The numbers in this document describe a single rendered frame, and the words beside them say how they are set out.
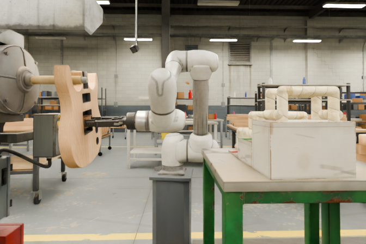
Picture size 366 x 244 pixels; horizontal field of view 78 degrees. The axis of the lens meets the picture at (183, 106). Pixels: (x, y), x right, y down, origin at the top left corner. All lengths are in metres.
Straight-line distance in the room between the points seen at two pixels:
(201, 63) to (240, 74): 11.14
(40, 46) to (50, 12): 13.32
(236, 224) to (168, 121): 0.44
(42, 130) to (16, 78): 0.32
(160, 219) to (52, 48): 12.75
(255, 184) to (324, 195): 0.22
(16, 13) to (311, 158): 1.00
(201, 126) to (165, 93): 0.70
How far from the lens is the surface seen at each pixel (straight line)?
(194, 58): 1.38
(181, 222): 1.65
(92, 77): 1.18
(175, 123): 0.94
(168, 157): 1.57
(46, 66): 13.83
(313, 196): 0.83
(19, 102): 1.02
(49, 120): 1.20
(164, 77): 0.83
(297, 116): 0.96
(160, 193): 1.59
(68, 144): 0.92
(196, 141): 1.51
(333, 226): 1.36
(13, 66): 1.00
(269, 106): 0.82
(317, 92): 0.81
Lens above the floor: 1.14
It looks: 1 degrees up
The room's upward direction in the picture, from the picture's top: straight up
